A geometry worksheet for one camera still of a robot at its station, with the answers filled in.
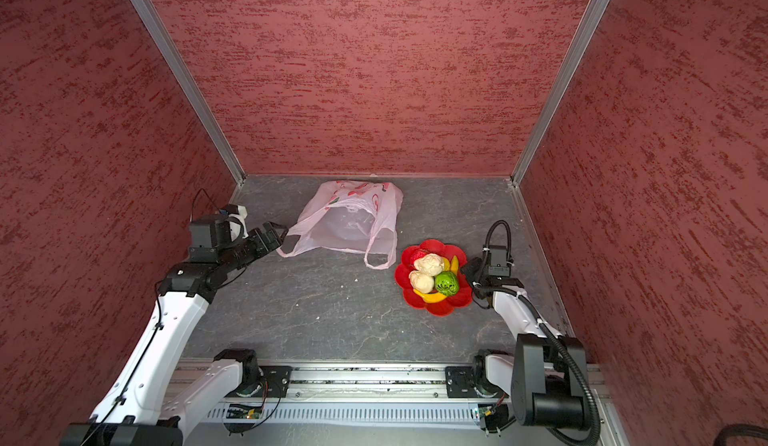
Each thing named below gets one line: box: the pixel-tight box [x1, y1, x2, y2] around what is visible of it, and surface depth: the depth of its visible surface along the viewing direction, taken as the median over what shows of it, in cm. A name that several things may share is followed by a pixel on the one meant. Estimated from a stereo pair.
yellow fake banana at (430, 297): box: [413, 289, 447, 304], surface depth 88 cm
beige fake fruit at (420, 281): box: [408, 270, 435, 294], surface depth 88 cm
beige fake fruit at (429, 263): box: [414, 253, 444, 277], surface depth 86 cm
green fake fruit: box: [435, 271, 459, 296], surface depth 85 cm
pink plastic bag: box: [276, 180, 404, 269], surface depth 89 cm
